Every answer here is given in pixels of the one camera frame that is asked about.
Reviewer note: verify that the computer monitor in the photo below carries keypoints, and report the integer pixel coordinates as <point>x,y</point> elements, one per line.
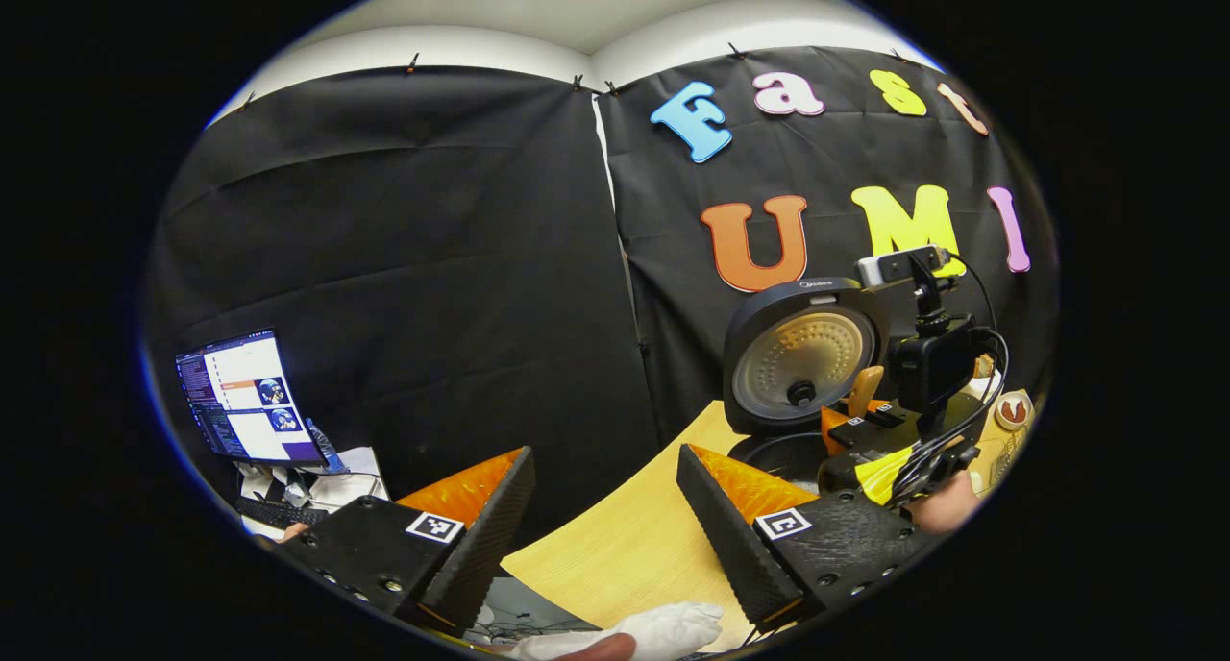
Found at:
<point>245,402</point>

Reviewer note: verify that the white crumpled cloth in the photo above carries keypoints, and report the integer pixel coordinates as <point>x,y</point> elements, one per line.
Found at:
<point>673,623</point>

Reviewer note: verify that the round beige plate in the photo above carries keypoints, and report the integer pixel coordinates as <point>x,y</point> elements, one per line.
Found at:
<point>1014,427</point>

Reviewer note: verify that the white paper pile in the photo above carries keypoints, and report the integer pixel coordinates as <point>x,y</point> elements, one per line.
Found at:
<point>351,483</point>

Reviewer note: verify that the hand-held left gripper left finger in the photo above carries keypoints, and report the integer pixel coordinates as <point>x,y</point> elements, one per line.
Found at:
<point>485,546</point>

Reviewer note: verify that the black backdrop cloth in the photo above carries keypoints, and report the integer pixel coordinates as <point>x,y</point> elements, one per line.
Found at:
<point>384,257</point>

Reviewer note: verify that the black keyboard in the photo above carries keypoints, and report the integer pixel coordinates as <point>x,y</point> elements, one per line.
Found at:
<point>279,513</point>

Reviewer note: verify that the wooden spoon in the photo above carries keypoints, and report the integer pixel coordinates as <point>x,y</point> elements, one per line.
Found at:
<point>865,390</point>

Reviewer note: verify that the dark grey rice cooker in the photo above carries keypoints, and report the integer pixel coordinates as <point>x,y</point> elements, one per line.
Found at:
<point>798,354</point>

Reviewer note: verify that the toasted bread slice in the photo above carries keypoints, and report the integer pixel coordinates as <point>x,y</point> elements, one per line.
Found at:
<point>984,365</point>

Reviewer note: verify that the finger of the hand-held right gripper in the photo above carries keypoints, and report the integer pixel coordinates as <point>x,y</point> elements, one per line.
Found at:
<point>846,432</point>
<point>889,413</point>

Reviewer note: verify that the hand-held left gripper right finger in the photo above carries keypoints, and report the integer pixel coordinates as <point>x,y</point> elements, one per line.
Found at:
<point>730,546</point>

